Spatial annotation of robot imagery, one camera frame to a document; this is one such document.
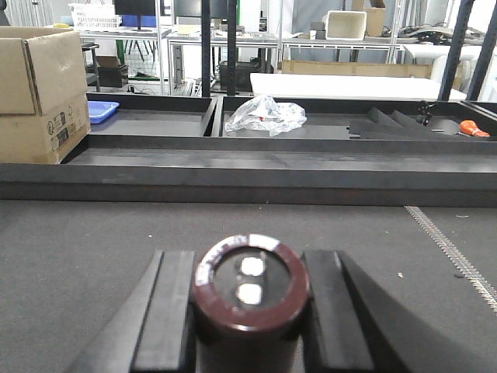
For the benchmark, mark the orange handled tool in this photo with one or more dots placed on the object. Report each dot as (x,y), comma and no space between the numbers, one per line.
(471,129)

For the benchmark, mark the black clamp fixture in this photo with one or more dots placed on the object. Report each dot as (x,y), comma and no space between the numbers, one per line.
(425,112)

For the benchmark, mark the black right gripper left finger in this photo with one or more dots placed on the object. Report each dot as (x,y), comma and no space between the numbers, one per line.
(154,329)

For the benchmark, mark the white plastic bin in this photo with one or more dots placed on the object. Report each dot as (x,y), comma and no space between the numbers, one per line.
(345,25)

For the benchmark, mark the black foam wedge inserts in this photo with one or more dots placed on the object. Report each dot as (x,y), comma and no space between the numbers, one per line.
(397,125)

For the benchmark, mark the white perforated basket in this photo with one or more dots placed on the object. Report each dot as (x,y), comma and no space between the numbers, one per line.
(94,17)

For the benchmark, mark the crumpled clear plastic bag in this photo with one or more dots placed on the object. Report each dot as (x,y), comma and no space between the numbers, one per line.
(263,113)

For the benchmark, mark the large cardboard box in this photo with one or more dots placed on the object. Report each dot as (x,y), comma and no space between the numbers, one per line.
(44,108)

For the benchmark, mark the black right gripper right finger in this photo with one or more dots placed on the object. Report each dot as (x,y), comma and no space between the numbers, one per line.
(354,325)

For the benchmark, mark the white table top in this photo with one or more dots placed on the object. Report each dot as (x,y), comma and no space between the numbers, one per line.
(343,87)

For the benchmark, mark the small blue plastic tray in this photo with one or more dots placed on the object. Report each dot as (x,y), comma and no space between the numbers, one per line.
(99,111)

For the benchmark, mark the dark grey tray rail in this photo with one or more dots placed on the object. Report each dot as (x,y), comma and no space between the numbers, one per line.
(121,168)

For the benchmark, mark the brown cylindrical capacitor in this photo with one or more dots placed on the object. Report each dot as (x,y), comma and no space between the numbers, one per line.
(249,294)

